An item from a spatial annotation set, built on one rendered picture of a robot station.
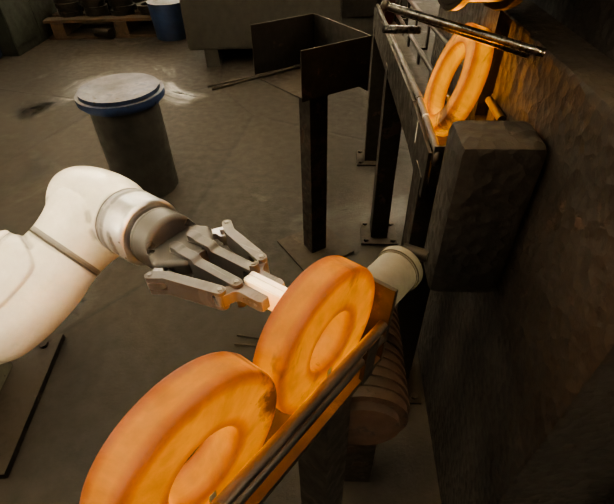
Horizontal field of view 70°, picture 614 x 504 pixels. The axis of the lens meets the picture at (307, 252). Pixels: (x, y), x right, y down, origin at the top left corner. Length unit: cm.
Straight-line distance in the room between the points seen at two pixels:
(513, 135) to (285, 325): 36
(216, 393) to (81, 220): 37
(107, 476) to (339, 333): 25
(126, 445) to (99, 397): 104
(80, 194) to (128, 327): 86
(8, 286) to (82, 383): 79
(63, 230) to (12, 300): 10
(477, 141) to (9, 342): 60
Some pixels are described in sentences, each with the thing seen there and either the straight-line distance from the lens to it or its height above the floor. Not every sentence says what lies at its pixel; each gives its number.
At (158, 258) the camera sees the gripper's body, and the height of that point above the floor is 71.
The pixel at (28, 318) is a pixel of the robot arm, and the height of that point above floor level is 64.
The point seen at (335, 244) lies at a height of 1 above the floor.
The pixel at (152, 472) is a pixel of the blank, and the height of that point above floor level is 78.
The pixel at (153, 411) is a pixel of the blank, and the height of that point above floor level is 80.
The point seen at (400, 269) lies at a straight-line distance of 51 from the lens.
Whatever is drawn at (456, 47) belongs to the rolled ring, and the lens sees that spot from 87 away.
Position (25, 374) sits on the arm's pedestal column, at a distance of 145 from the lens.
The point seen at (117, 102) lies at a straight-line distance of 174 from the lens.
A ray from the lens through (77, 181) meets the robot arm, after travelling 66.
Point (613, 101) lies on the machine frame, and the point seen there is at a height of 87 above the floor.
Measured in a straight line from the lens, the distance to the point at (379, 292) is 46.
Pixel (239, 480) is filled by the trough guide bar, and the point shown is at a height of 70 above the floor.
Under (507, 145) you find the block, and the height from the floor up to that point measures 80.
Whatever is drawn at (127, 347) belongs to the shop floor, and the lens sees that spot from 140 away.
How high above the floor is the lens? 104
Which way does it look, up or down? 42 degrees down
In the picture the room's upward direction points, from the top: 2 degrees counter-clockwise
